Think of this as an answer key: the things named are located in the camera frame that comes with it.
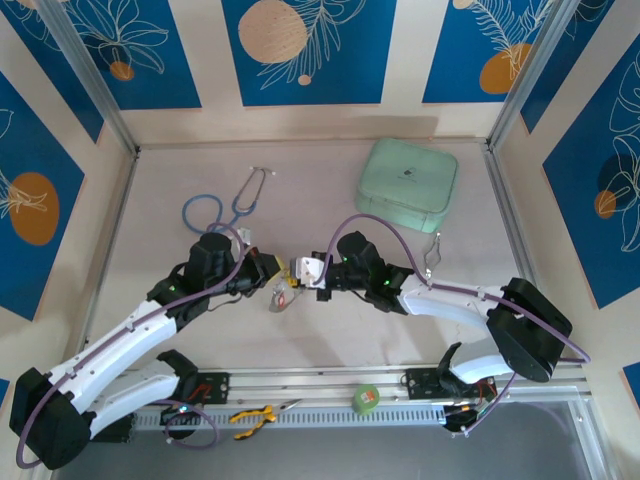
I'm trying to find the grey slotted cable duct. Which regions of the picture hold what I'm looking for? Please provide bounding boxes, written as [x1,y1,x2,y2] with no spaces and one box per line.
[134,407,451,431]

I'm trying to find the aluminium side rail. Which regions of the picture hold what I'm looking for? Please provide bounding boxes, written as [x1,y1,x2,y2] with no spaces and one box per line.
[74,147,142,374]
[482,142,564,361]

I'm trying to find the blue stethoscope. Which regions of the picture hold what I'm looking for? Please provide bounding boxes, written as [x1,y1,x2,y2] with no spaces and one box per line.
[181,166,278,236]

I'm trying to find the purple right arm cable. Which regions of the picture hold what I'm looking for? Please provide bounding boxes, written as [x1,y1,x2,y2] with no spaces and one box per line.
[322,213,587,440]

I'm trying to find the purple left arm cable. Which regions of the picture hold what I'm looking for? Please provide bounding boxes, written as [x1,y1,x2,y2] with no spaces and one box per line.
[16,222,251,470]

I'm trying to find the silver wire clip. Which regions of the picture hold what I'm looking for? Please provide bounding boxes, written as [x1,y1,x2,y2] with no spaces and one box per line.
[422,232,445,278]

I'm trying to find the black controller board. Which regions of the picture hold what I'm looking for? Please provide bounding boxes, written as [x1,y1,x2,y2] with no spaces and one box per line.
[159,402,206,427]
[444,382,499,431]

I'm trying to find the green tape roll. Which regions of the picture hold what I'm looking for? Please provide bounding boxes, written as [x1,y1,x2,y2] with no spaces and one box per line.
[352,384,381,415]

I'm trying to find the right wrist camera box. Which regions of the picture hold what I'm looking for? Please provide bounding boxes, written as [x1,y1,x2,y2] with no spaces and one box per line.
[294,254,327,290]

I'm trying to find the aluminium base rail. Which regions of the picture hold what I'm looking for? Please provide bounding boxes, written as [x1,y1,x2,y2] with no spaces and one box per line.
[42,367,594,416]

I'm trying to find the black ribbed box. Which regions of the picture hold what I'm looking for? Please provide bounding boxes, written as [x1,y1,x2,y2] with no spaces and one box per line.
[92,424,136,444]

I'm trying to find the mint green zip case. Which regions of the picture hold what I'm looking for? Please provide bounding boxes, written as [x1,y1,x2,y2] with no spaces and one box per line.
[353,138,460,235]

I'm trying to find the aluminium frame post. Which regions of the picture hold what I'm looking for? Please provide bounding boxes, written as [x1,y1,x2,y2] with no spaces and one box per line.
[487,0,616,151]
[37,0,141,156]

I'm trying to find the yellow handled pliers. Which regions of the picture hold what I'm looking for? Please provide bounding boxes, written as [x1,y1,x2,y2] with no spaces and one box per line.
[230,399,304,441]

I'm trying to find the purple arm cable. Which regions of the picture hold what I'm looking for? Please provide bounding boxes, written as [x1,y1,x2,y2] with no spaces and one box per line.
[16,222,251,470]
[322,213,587,440]

